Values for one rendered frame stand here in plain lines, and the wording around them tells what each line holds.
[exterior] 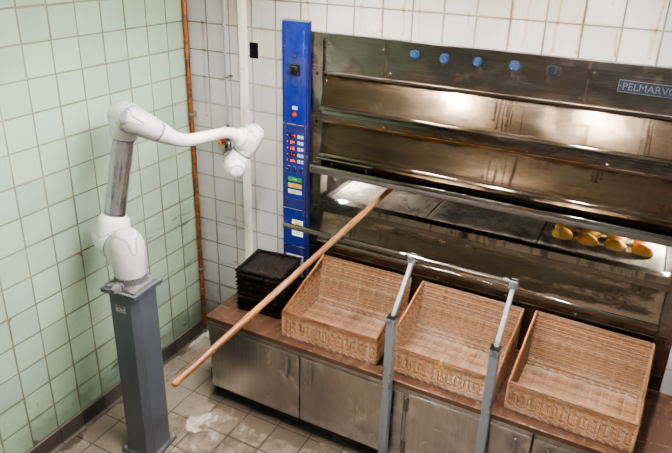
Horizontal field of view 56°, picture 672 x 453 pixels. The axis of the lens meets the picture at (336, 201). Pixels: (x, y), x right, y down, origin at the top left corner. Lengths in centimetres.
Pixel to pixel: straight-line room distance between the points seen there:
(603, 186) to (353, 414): 167
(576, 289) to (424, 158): 97
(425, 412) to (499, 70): 166
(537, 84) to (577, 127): 26
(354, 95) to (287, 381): 157
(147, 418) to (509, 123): 232
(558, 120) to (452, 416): 146
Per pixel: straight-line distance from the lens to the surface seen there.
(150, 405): 350
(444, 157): 323
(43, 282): 344
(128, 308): 317
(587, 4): 296
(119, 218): 322
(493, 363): 290
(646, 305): 332
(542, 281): 333
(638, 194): 310
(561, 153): 308
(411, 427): 335
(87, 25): 336
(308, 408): 361
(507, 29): 302
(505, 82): 307
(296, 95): 346
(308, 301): 366
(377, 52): 325
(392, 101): 325
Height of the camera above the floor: 257
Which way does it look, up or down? 23 degrees down
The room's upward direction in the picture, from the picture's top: 2 degrees clockwise
